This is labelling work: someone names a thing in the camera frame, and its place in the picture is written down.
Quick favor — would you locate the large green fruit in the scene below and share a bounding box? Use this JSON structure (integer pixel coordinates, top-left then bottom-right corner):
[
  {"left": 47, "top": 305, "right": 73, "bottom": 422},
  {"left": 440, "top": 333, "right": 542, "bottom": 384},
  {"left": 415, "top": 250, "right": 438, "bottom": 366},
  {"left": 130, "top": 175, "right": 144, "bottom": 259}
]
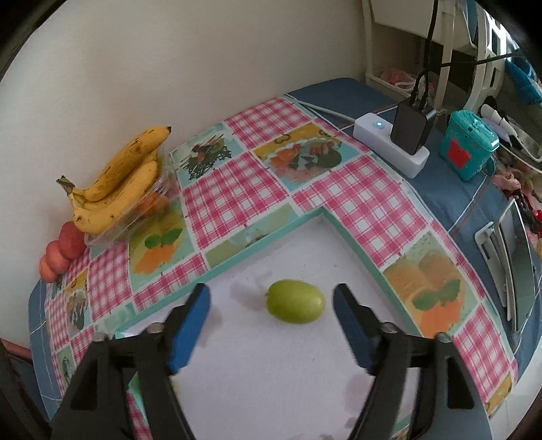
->
[{"left": 266, "top": 280, "right": 326, "bottom": 325}]

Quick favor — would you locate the white teal-edged tray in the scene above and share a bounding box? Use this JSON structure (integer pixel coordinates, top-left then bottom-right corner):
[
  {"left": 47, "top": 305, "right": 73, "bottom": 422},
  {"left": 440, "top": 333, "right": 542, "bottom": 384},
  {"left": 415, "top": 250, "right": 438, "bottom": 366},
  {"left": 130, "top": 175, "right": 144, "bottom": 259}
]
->
[{"left": 107, "top": 206, "right": 424, "bottom": 440}]

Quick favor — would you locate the clear plastic fruit box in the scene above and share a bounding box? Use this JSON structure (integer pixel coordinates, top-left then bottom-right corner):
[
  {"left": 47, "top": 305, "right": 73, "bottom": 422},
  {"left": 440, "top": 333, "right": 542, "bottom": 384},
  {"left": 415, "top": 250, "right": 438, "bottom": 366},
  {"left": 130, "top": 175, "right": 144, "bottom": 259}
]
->
[{"left": 84, "top": 163, "right": 179, "bottom": 247}]

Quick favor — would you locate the middle red apple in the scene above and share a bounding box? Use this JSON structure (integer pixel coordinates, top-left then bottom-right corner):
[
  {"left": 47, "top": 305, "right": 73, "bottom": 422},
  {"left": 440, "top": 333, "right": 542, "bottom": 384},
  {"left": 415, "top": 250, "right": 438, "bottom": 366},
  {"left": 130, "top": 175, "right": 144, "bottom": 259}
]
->
[{"left": 45, "top": 240, "right": 72, "bottom": 275}]

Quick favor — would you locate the lower yellow banana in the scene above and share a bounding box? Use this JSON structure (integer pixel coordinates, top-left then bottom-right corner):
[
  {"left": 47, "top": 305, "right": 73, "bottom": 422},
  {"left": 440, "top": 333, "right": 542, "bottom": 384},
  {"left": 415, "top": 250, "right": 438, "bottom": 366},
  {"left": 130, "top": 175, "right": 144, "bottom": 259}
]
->
[{"left": 67, "top": 159, "right": 159, "bottom": 236}]

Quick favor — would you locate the yellow banana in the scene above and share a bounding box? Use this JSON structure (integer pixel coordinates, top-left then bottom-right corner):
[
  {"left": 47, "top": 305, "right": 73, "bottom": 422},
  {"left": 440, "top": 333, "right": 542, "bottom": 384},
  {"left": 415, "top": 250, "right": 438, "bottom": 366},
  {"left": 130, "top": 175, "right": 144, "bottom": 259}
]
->
[
  {"left": 67, "top": 159, "right": 159, "bottom": 236},
  {"left": 56, "top": 126, "right": 172, "bottom": 202}
]

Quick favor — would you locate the large red apple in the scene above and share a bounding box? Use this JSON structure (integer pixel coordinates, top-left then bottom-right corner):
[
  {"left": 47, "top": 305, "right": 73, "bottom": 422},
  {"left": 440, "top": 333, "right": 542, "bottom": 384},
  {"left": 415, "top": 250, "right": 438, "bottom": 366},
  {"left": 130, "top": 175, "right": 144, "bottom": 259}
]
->
[{"left": 58, "top": 222, "right": 86, "bottom": 260}]

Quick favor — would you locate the small red apple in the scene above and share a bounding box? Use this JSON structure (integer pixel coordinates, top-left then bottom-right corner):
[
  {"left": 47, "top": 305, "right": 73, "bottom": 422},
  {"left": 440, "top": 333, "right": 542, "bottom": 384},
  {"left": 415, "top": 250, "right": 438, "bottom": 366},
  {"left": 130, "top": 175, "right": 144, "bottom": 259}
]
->
[{"left": 39, "top": 256, "right": 58, "bottom": 283}]

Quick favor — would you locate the fruit pattern plaid tablecloth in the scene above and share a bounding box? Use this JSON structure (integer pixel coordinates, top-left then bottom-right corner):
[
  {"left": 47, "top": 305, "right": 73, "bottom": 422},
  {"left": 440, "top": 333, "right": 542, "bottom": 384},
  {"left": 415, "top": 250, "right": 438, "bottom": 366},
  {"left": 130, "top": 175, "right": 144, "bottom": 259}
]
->
[{"left": 45, "top": 98, "right": 517, "bottom": 415}]

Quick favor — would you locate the upper yellow banana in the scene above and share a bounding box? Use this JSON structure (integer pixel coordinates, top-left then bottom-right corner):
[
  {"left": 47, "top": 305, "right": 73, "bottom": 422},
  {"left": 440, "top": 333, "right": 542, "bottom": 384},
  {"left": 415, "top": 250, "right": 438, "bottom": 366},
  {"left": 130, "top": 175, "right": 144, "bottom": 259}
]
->
[{"left": 56, "top": 126, "right": 172, "bottom": 202}]

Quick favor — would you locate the white power strip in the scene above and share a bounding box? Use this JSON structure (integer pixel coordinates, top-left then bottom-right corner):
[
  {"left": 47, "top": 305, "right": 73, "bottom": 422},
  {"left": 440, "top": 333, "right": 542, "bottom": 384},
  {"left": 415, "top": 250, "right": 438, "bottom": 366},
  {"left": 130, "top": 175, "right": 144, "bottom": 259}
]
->
[{"left": 353, "top": 113, "right": 430, "bottom": 179}]

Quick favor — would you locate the black charger plug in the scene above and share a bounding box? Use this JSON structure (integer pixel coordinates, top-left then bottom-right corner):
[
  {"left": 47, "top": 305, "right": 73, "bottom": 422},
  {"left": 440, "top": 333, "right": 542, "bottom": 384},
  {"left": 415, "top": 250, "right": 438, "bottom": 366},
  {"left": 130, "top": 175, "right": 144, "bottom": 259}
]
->
[{"left": 391, "top": 100, "right": 436, "bottom": 156}]

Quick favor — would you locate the teal box red label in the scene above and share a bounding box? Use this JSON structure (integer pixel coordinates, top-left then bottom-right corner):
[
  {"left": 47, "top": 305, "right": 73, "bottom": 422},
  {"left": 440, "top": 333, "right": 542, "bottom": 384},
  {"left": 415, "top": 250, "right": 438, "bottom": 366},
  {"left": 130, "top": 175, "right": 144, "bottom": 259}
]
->
[{"left": 438, "top": 109, "right": 500, "bottom": 181}]

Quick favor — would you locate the white chair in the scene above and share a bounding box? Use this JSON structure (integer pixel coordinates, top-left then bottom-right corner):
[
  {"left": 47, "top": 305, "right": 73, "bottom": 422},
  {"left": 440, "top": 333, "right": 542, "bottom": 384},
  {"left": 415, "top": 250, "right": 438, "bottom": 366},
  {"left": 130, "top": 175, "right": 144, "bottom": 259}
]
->
[{"left": 361, "top": 0, "right": 542, "bottom": 128}]

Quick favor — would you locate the black cable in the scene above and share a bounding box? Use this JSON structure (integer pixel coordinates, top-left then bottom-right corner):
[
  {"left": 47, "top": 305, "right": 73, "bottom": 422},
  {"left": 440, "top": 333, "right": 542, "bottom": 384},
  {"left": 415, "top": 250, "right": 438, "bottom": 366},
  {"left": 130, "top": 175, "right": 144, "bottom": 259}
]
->
[{"left": 408, "top": 0, "right": 526, "bottom": 111}]

